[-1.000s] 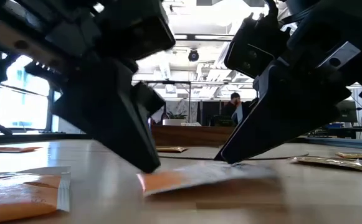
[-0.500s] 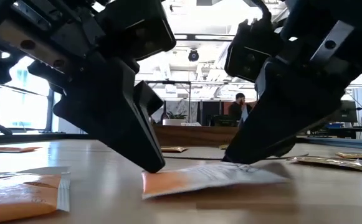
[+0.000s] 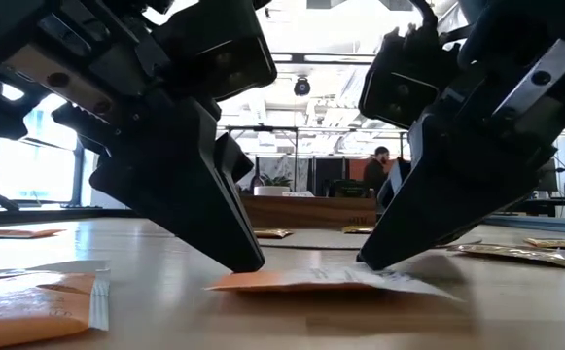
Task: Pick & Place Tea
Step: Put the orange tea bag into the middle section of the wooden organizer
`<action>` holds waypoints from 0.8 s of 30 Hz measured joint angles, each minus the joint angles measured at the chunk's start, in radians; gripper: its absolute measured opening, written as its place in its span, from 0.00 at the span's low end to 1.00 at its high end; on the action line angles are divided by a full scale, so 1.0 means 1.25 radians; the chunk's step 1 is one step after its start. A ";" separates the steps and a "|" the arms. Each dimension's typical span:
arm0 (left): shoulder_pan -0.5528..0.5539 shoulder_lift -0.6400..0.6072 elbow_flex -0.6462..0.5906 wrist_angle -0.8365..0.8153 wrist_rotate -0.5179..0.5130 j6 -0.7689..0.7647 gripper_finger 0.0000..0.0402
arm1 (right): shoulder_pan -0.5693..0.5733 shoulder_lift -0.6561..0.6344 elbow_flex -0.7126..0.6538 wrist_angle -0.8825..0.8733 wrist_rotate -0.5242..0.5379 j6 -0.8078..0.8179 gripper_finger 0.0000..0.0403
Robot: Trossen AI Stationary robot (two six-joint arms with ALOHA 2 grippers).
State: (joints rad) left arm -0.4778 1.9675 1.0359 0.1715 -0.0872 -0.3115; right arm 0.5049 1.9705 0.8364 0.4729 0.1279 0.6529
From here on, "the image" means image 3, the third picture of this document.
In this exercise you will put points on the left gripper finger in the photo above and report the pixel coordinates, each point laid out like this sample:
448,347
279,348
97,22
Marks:
180,194
236,163

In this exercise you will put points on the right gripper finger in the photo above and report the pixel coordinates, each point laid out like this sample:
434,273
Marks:
391,185
457,194

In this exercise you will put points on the yellow tea packet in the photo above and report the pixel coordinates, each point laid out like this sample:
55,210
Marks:
505,254
357,230
274,233
559,243

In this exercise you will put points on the person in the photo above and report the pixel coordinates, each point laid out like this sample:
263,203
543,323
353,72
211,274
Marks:
374,175

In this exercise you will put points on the orange room partition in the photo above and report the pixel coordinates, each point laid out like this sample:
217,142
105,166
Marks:
356,170

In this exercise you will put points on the wooden three-compartment tray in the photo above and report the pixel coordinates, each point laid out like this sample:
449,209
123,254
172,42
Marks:
306,211

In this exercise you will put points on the round grey mat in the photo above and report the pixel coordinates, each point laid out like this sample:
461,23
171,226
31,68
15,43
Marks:
321,239

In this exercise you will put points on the black computer monitor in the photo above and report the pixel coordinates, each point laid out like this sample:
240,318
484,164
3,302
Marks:
549,177

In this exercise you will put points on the black ceiling spotlight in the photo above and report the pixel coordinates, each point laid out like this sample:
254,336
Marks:
302,87

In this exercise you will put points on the large glass window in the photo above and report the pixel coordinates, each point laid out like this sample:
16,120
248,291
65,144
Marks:
34,165

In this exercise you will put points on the long overhead light bar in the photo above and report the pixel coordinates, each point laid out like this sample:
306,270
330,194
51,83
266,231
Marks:
321,58

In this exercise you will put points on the black background station frame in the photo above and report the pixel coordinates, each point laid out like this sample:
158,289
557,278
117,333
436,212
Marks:
296,155

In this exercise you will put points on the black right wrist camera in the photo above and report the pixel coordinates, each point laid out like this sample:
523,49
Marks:
399,92

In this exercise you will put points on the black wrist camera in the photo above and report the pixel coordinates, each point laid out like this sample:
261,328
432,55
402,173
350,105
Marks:
399,92
223,63

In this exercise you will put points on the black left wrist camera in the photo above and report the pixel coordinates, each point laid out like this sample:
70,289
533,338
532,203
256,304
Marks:
223,63

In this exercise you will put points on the black aluminium table frame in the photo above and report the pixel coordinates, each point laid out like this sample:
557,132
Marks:
44,214

